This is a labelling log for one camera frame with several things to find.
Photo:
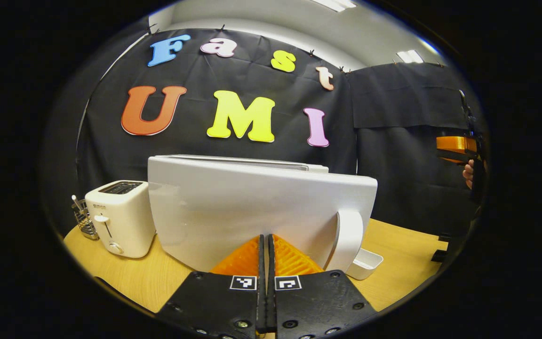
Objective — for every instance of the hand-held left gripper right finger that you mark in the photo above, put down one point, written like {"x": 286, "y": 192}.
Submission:
{"x": 313, "y": 303}

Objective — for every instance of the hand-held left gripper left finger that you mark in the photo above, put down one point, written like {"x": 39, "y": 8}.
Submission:
{"x": 224, "y": 306}

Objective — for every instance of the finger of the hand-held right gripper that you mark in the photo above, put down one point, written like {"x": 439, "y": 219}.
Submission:
{"x": 454, "y": 145}

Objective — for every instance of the white microwave oven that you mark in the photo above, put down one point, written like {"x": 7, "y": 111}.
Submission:
{"x": 252, "y": 212}

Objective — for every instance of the black backdrop cloth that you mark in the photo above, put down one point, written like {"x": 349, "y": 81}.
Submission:
{"x": 393, "y": 141}

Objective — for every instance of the small white rectangular dish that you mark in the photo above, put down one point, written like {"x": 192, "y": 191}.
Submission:
{"x": 367, "y": 262}

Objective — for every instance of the small ceiling light panel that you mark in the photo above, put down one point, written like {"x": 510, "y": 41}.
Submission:
{"x": 410, "y": 56}

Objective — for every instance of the white toaster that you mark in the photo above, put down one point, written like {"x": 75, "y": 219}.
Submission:
{"x": 120, "y": 216}

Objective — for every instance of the large ceiling light panel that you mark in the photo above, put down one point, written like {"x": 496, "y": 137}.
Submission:
{"x": 334, "y": 4}

